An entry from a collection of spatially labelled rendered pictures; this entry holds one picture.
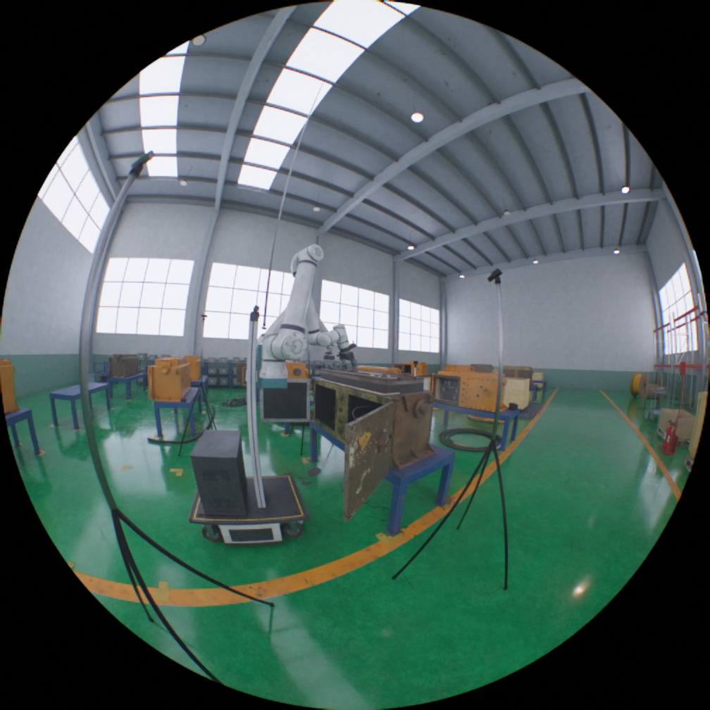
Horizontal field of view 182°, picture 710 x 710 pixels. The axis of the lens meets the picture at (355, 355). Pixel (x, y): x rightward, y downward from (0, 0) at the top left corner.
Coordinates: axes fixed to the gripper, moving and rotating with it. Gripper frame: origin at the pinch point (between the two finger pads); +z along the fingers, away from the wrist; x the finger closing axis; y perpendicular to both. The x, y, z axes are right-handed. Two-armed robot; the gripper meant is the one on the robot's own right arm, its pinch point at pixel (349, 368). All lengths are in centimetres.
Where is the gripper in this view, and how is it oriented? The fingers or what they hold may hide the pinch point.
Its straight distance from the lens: 165.8
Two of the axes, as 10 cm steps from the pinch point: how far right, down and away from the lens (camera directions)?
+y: -8.0, 3.7, -4.8
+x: 5.5, 1.3, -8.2
